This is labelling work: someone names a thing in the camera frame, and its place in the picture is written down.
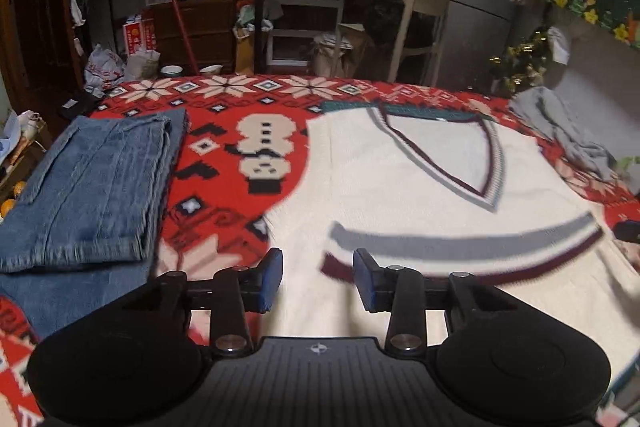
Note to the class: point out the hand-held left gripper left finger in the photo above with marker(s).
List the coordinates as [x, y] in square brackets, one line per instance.
[270, 279]

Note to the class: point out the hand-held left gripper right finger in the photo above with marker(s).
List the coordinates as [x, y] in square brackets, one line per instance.
[364, 279]

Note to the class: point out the cream knit sweater vest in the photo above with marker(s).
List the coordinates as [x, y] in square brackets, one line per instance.
[425, 167]

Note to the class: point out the red patterned blanket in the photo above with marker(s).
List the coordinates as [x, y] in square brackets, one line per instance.
[210, 167]

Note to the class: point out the green cutting mat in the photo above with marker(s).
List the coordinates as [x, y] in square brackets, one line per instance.
[420, 111]

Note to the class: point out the blue jeans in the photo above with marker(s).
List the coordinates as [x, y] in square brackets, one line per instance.
[100, 187]

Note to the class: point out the white pet bowl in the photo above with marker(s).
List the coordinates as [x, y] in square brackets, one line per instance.
[210, 69]

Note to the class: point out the white tote bag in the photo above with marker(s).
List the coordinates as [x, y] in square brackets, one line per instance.
[327, 54]

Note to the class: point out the brown paper bag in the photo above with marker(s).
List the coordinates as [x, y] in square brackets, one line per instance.
[244, 52]

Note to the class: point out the blue pet bowl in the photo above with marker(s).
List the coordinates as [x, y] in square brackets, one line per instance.
[171, 71]

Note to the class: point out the grey garment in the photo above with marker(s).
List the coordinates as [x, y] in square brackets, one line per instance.
[565, 127]

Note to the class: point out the wooden drawer cabinet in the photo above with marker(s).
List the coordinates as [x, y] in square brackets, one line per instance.
[205, 32]

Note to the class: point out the black pouch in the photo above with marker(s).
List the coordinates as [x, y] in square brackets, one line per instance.
[75, 108]

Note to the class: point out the dark cat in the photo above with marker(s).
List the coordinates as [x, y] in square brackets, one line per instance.
[385, 14]

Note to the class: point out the red white plastic bag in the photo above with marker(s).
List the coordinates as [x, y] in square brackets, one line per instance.
[102, 69]

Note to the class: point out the small christmas tree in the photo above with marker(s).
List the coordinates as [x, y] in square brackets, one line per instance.
[522, 62]

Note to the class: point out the red cardboard box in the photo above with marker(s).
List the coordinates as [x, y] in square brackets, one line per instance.
[140, 36]

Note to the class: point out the white hanging cloth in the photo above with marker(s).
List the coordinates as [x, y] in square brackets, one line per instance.
[559, 46]

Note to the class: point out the wooden door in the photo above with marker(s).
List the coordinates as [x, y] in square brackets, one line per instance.
[35, 7]

